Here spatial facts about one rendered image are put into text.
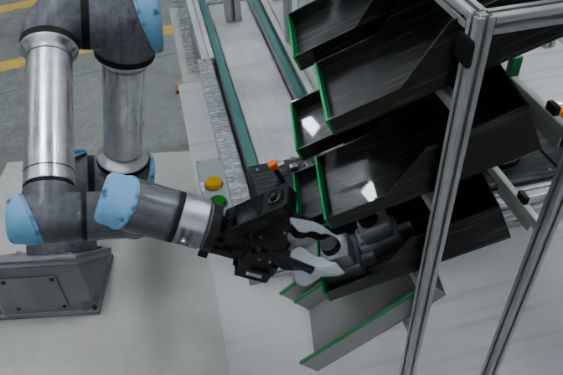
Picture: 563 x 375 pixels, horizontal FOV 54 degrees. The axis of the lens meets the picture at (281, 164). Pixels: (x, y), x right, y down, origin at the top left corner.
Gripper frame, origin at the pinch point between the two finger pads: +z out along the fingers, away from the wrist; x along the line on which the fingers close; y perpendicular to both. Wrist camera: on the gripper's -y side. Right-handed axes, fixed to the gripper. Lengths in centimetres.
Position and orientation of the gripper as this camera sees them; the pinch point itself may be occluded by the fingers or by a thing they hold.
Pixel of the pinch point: (337, 252)
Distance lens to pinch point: 85.8
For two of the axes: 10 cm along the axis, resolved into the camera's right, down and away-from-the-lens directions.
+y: -3.9, 6.8, 6.3
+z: 9.2, 2.9, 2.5
